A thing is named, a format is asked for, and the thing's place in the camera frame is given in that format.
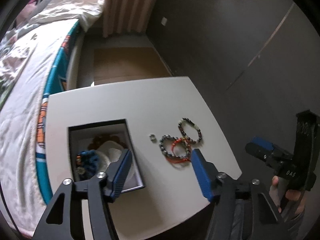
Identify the white duvet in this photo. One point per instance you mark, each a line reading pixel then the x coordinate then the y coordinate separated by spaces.
pixel 62 2

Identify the brown floor mat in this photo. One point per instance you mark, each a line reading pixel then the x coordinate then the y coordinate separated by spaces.
pixel 127 65

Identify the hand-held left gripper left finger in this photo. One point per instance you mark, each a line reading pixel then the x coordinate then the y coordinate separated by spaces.
pixel 122 172

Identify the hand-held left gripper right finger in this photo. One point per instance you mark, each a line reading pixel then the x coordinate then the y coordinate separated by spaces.
pixel 200 175

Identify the person's right hand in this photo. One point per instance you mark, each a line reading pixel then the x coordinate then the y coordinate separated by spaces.
pixel 295 200

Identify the pink curtain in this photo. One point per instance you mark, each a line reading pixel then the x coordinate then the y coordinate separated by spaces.
pixel 127 5

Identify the grey wardrobe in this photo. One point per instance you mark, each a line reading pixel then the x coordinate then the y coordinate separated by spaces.
pixel 237 42

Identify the white fleece blanket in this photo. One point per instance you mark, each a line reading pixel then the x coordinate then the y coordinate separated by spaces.
pixel 20 105

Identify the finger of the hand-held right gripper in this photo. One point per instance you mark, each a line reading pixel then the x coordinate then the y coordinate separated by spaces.
pixel 257 153
pixel 262 143

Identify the white bangle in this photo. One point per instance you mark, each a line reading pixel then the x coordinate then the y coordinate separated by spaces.
pixel 110 155

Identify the teal cartoon bed sheet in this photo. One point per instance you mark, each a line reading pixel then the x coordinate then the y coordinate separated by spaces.
pixel 60 62

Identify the white wall switch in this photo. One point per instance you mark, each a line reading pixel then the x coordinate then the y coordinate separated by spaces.
pixel 164 20

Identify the white low table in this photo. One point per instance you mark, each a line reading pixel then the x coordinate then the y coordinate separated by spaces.
pixel 150 100

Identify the white jewellery box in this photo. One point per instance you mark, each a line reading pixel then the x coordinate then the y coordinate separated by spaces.
pixel 77 135

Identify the person's grey pants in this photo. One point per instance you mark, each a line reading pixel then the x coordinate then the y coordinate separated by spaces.
pixel 240 220

